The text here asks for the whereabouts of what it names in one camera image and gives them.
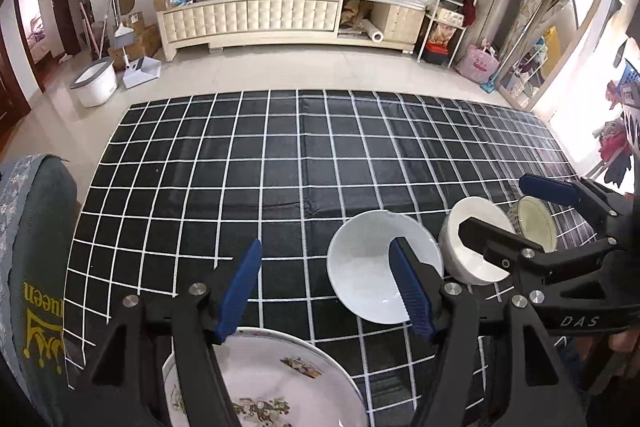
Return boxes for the grey embroidered chair cover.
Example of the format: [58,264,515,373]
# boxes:
[0,154,81,427]

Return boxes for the pink bag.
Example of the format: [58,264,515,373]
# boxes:
[456,39,500,82]

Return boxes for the red hanging clothes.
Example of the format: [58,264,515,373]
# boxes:
[595,122,631,164]

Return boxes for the cardboard box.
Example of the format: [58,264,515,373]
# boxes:
[107,9,163,70]

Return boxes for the black white-grid tablecloth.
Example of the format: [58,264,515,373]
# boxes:
[67,89,598,413]

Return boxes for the white dustpan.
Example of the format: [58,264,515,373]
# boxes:
[122,56,162,88]

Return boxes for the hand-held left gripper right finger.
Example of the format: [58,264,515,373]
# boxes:
[389,238,588,427]

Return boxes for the arched standing mirror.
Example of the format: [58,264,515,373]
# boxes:
[495,0,601,110]

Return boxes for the cream white bowl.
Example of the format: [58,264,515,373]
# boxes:
[438,197,516,285]

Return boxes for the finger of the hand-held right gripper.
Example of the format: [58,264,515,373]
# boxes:
[458,217,552,303]
[519,173,635,249]

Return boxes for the plain white plate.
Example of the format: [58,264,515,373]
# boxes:
[162,327,372,427]

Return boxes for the cream tufted television cabinet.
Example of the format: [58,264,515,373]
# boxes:
[156,0,428,62]

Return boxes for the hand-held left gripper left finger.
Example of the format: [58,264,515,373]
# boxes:
[67,238,263,427]

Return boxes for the bluish white bowl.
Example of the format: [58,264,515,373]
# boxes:
[327,209,444,325]

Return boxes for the white mop bucket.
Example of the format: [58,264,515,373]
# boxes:
[70,59,119,108]

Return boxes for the white wire shelf rack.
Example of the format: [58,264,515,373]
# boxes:
[415,0,486,68]

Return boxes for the blue plastic basket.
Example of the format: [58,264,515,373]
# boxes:
[620,57,640,108]

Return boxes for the patterned ceramic bowl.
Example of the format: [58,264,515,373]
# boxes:
[507,194,558,253]

